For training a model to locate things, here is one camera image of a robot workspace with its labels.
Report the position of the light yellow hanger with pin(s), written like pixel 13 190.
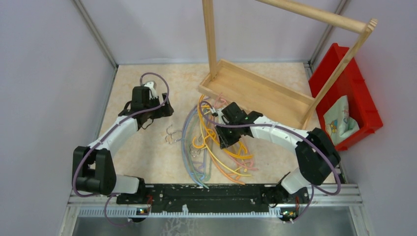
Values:
pixel 232 164

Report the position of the printed cloth in bin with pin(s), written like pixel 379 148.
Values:
pixel 339 125

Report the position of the deep yellow hanger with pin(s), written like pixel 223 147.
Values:
pixel 210 136
pixel 203 108

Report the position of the orange hanger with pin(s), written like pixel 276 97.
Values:
pixel 233 175

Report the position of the green hanger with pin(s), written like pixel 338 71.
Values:
pixel 200 160

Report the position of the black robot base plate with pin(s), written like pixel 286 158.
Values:
pixel 215 198

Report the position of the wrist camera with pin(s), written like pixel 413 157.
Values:
pixel 152 91
pixel 214 113

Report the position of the purple hanger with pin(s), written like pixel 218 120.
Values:
pixel 192 167

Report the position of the blue hanger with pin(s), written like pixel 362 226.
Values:
pixel 183 150

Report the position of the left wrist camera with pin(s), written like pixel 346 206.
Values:
pixel 152 91

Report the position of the pink hanger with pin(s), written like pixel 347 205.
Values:
pixel 240 155

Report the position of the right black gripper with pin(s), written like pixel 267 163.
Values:
pixel 226 141

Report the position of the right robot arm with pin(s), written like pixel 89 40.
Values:
pixel 316 155

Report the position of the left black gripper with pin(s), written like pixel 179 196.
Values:
pixel 164 110

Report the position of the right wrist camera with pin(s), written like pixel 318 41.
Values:
pixel 214 113

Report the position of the red plastic bin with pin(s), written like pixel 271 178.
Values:
pixel 351 84

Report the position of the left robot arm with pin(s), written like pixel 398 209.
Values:
pixel 93 169

